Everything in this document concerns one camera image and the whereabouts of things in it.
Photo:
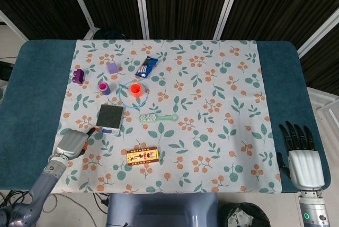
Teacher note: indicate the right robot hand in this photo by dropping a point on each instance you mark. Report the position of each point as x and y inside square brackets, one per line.
[306, 166]

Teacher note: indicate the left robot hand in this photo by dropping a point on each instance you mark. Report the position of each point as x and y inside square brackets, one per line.
[71, 142]

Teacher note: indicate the digital kitchen scale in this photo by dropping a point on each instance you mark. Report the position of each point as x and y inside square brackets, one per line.
[110, 116]

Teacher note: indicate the yellow red snack box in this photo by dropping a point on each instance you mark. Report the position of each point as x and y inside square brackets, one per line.
[143, 156]

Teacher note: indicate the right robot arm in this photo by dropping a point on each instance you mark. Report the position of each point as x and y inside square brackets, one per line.
[313, 211]

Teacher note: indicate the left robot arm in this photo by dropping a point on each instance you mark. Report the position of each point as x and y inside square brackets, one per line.
[43, 182]

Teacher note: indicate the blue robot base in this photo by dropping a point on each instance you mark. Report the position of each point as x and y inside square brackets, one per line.
[161, 209]

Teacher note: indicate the teal table cover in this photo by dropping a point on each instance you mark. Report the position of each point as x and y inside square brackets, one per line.
[37, 92]

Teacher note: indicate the purple cylinder pink top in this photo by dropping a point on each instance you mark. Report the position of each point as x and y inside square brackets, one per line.
[103, 88]

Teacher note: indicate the dark purple toy block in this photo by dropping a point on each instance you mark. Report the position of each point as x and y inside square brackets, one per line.
[78, 77]

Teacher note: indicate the black trash bin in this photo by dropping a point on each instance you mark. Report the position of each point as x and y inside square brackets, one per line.
[246, 215]

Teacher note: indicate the green hairbrush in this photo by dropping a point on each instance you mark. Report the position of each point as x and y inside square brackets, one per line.
[148, 118]

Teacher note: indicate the orange plastic cup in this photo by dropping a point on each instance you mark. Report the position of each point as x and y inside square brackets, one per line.
[136, 90]

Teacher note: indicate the light purple cube block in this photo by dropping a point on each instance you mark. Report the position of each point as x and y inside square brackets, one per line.
[112, 68]

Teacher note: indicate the blue snack packet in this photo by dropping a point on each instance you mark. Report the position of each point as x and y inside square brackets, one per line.
[146, 67]

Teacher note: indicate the floral tablecloth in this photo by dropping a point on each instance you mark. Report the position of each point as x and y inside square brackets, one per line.
[201, 137]

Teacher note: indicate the black bag behind table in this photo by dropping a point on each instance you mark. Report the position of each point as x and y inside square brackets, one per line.
[110, 34]

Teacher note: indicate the dark panel folding screen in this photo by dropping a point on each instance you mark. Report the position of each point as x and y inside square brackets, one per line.
[185, 2]

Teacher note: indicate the white metal frame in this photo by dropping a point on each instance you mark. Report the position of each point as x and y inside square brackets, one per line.
[327, 104]

